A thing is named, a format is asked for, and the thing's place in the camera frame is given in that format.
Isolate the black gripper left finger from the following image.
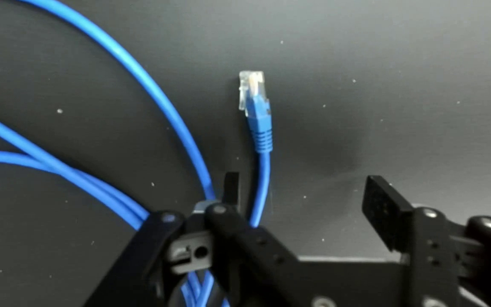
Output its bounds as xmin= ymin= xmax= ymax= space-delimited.
xmin=83 ymin=169 xmax=315 ymax=307

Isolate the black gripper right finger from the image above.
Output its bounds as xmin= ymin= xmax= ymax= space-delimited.
xmin=361 ymin=174 xmax=491 ymax=307

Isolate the blue ethernet cable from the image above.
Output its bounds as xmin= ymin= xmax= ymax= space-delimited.
xmin=0 ymin=0 xmax=274 ymax=307

